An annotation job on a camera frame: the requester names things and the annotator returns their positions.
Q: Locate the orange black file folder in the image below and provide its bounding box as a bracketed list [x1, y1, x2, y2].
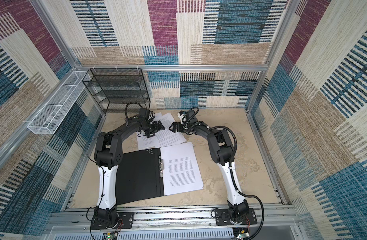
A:
[116, 148, 165, 205]

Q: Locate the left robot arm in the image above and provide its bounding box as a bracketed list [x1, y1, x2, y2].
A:
[91, 103, 165, 229]

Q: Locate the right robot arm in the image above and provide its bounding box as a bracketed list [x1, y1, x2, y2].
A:
[169, 107, 264, 225]

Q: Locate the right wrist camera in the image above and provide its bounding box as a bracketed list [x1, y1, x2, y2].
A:
[178, 110, 195, 123]

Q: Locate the black wire mesh shelf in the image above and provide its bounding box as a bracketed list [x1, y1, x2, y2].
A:
[82, 68, 151, 114]

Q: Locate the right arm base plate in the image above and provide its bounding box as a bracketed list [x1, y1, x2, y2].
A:
[210, 208, 257, 226]

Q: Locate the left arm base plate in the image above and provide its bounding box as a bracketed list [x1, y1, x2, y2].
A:
[90, 212, 135, 230]

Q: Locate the white wire mesh basket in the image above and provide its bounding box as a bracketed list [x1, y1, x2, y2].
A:
[28, 71, 87, 135]

